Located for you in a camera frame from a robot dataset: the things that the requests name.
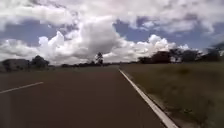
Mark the distant row of trees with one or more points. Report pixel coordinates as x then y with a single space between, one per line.
80 64

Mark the white dashed centre line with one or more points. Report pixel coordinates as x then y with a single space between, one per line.
21 87

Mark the tall lone tree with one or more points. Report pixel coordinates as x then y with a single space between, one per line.
99 58

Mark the white road edge line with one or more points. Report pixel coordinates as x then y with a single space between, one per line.
150 103

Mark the dark asphalt road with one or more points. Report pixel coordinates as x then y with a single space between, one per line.
83 100

